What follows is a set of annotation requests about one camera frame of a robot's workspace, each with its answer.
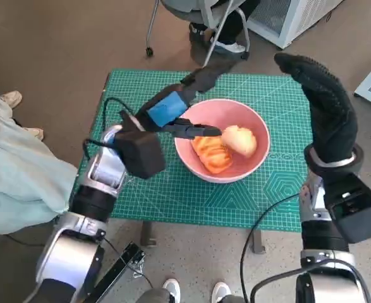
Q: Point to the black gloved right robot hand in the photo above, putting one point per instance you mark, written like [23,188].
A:
[333,126]

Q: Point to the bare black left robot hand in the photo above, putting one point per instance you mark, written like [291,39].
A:
[166,107]

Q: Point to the long orange toy bread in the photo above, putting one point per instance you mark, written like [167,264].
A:
[213,158]

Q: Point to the pink bowl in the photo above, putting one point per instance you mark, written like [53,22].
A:
[235,110]

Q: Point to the round pale toy bread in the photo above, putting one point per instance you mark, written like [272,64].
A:
[240,140]

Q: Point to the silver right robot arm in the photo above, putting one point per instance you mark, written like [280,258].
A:
[321,236]

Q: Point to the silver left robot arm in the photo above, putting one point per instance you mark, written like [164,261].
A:
[90,199]

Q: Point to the green cutting mat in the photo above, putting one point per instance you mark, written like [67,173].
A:
[204,202]

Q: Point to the grey office chair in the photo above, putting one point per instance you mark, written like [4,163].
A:
[201,9]

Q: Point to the person on chair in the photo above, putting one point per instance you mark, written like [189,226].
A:
[235,22]

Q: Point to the white mesh cabinet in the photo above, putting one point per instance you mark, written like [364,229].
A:
[299,19]

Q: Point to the grey metal table leg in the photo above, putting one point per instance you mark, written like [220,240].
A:
[147,235]
[258,243]

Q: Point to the person in light clothing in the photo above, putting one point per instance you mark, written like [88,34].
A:
[21,176]

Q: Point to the person with white shoes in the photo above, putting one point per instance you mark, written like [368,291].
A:
[171,288]

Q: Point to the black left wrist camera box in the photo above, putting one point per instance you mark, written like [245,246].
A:
[141,154]

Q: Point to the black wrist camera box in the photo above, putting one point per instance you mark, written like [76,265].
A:
[141,154]
[356,205]

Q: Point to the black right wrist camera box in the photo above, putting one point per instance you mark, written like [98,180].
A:
[356,205]

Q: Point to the black metal bracket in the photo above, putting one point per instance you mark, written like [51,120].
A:
[122,268]

